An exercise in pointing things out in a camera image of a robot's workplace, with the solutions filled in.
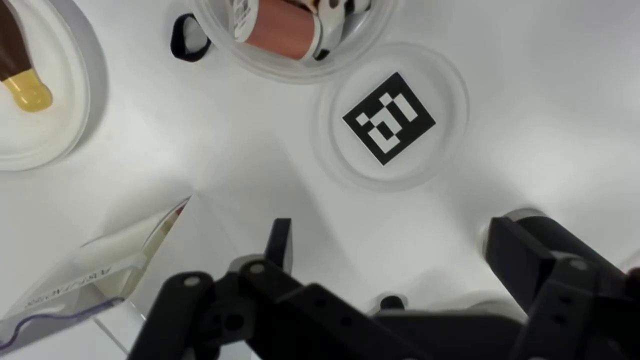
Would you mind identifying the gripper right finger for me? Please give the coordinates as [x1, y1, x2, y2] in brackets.
[484, 209, 640, 360]

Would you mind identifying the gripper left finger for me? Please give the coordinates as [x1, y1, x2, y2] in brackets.
[127, 218, 416, 360]

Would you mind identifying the clear lid with black marker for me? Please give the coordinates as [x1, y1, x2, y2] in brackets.
[315, 42, 470, 193]

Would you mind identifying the clear plastic bowl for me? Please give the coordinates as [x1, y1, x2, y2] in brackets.
[192, 0, 401, 84]

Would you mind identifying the clear plastic box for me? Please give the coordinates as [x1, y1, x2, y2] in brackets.
[0, 195, 193, 353]

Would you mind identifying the pink thread spool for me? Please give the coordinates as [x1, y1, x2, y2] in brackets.
[234, 0, 323, 62]

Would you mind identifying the black and white cloth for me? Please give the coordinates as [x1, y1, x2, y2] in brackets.
[300, 0, 373, 62]

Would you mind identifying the white plate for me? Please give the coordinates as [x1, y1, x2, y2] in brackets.
[0, 0, 92, 173]

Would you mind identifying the brown and yellow toy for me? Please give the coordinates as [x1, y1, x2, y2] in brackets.
[0, 0, 54, 113]

